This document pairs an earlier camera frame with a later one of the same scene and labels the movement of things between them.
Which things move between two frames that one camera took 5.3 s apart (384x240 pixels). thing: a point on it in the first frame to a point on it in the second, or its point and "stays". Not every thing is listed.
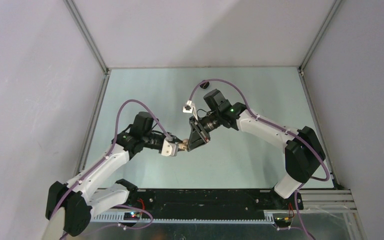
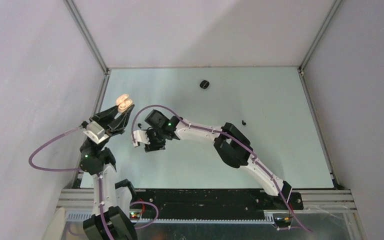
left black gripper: (175, 139) to (113, 126)
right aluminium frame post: (312, 104) stays
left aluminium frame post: (79, 22) stays
